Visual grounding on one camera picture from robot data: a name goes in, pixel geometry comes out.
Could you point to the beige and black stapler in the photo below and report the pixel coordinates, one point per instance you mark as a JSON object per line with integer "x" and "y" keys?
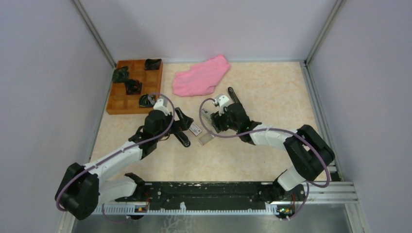
{"x": 206, "y": 114}

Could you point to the aluminium frame corner post left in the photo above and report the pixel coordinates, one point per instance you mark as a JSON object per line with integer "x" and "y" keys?
{"x": 81, "y": 10}

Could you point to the pink cloth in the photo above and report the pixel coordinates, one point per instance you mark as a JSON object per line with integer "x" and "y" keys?
{"x": 201, "y": 79}

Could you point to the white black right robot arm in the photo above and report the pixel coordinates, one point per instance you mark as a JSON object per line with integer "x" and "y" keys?
{"x": 309, "y": 153}

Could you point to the dark rolled sock back left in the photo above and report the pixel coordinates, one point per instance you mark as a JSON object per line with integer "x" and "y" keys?
{"x": 120, "y": 75}

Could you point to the orange wooden compartment tray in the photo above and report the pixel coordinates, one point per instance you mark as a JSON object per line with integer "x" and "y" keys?
{"x": 119, "y": 103}

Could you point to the dark rolled sock back right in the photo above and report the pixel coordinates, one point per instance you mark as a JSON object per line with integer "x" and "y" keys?
{"x": 152, "y": 64}

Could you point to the aluminium frame corner post right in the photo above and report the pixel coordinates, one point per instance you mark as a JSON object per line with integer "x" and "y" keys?
{"x": 338, "y": 5}

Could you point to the aluminium frame corner post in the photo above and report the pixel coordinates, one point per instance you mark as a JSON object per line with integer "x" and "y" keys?
{"x": 338, "y": 5}
{"x": 81, "y": 10}

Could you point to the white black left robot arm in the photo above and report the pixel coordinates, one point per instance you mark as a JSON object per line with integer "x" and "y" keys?
{"x": 85, "y": 187}

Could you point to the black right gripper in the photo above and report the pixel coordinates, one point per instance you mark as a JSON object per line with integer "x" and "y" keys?
{"x": 223, "y": 127}

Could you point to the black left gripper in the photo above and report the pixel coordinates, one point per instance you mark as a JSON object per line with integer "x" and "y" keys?
{"x": 183, "y": 124}

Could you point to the aluminium frame rail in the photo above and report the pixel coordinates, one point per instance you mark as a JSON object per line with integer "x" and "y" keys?
{"x": 320, "y": 118}
{"x": 335, "y": 192}

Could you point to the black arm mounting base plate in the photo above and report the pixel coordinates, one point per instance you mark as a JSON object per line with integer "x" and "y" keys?
{"x": 203, "y": 196}

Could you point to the aluminium front frame rail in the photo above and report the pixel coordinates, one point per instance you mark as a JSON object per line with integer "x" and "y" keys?
{"x": 335, "y": 192}

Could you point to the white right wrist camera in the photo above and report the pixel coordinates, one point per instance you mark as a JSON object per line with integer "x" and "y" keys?
{"x": 222, "y": 101}

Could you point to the white slotted cable duct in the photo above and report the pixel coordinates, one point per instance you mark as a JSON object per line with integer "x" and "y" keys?
{"x": 134, "y": 209}

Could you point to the red white staple box sleeve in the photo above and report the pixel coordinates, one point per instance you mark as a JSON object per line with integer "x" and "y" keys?
{"x": 195, "y": 129}

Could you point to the aluminium frame rail right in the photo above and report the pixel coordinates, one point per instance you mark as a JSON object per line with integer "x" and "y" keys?
{"x": 320, "y": 118}

